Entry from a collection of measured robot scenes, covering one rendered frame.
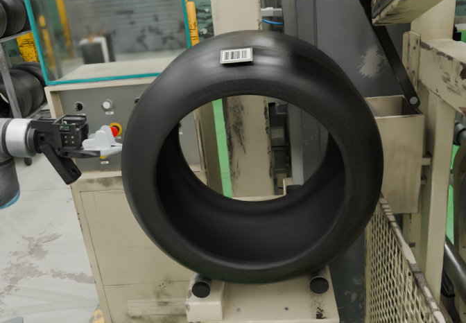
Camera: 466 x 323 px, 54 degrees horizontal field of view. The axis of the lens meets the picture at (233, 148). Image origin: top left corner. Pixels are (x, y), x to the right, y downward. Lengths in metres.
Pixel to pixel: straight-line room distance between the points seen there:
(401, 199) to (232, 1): 0.72
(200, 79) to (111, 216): 1.13
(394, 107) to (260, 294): 0.68
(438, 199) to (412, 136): 0.22
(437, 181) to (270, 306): 0.58
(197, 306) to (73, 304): 1.63
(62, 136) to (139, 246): 0.94
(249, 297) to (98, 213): 0.87
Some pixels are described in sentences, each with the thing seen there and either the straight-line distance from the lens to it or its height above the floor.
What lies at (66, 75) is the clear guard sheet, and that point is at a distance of 1.79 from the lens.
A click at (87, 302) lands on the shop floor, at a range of 2.74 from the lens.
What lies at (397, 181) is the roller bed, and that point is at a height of 1.01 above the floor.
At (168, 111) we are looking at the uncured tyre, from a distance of 0.92.
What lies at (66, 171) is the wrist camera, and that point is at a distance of 1.15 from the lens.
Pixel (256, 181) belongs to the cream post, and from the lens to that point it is 1.39.
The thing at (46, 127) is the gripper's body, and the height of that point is 1.31.
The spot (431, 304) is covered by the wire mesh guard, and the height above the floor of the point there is 1.00.
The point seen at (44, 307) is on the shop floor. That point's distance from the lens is 2.81.
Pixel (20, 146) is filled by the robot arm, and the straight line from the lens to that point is 1.15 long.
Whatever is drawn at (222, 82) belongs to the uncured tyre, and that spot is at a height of 1.41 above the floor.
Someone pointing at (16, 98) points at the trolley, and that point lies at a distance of 4.73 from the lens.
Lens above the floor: 1.61
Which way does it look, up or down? 22 degrees down
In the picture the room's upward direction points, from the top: 6 degrees counter-clockwise
